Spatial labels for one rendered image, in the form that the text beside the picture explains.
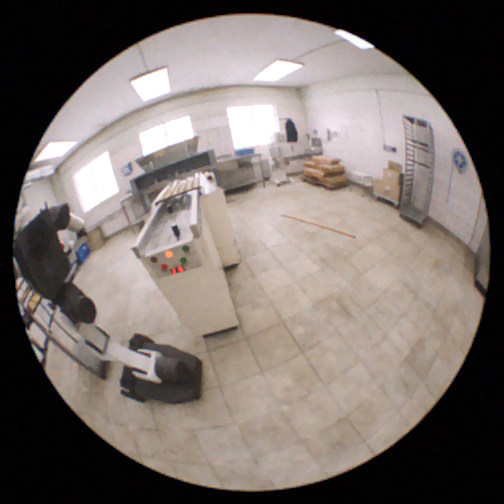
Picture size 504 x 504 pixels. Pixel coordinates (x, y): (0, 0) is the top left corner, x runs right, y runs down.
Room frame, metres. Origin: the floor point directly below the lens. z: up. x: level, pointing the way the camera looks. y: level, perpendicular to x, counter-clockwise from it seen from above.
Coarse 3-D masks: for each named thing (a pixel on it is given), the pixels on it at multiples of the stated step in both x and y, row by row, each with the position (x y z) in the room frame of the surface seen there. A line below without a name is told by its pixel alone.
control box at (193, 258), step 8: (184, 240) 0.63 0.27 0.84; (192, 240) 0.62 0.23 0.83; (160, 248) 0.62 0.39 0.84; (168, 248) 0.60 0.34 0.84; (176, 248) 0.60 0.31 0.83; (192, 248) 0.62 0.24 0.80; (152, 256) 0.58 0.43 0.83; (160, 256) 0.59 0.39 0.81; (176, 256) 0.60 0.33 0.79; (184, 256) 0.61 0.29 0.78; (192, 256) 0.61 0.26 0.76; (152, 264) 0.58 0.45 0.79; (160, 264) 0.59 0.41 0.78; (168, 264) 0.59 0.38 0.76; (176, 264) 0.60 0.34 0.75; (184, 264) 0.60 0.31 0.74; (192, 264) 0.61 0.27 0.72; (200, 264) 0.62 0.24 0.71; (160, 272) 0.58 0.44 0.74; (168, 272) 0.59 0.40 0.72; (176, 272) 0.59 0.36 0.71
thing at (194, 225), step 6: (198, 192) 1.41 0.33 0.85; (192, 198) 1.06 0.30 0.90; (198, 198) 1.20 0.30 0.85; (192, 204) 0.93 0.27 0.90; (198, 204) 1.04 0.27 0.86; (192, 210) 0.82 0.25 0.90; (198, 210) 0.92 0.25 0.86; (192, 216) 0.73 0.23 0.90; (198, 216) 0.81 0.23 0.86; (192, 222) 0.66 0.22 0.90; (198, 222) 0.73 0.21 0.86; (192, 228) 0.62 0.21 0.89; (198, 228) 0.65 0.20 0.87; (198, 234) 0.62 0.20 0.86
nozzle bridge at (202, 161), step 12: (192, 156) 1.34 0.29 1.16; (204, 156) 1.44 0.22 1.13; (156, 168) 1.29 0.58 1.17; (168, 168) 1.38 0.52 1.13; (180, 168) 1.40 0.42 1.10; (204, 168) 1.38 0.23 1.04; (216, 168) 1.47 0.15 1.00; (132, 180) 1.25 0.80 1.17; (144, 180) 1.35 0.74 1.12; (168, 180) 1.33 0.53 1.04; (216, 180) 1.47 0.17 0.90; (144, 192) 1.29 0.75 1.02; (144, 204) 1.35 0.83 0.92
